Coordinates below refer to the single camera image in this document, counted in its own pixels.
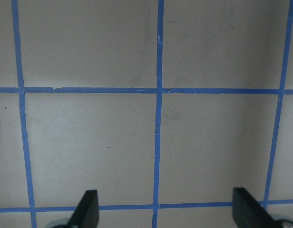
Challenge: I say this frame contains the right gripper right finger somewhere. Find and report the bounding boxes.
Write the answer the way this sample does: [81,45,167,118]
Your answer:
[232,187,285,228]

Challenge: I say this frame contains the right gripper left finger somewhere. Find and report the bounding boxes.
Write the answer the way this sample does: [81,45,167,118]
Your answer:
[66,190,99,228]

